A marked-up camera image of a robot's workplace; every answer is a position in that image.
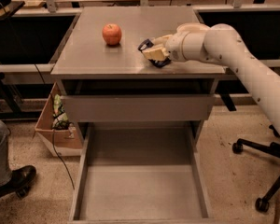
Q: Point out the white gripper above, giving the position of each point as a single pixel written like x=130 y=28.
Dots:
x=174 y=48

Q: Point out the dark blue rxbar wrapper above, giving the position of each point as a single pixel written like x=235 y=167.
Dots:
x=148 y=44

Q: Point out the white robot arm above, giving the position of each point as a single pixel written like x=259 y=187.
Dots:
x=221 y=44

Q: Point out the grey drawer cabinet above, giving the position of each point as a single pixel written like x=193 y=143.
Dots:
x=88 y=66

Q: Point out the closed grey top drawer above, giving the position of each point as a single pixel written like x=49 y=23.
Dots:
x=133 y=108

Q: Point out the open grey middle drawer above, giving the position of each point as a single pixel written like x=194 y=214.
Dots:
x=140 y=176

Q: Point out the white bowl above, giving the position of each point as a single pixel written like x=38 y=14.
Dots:
x=197 y=26

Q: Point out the red apple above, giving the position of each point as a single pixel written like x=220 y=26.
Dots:
x=111 y=34

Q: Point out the green snack bag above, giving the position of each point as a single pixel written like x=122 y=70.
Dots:
x=60 y=119

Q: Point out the cardboard box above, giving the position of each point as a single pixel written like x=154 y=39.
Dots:
x=64 y=142

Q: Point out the black leather shoe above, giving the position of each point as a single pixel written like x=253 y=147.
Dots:
x=20 y=182

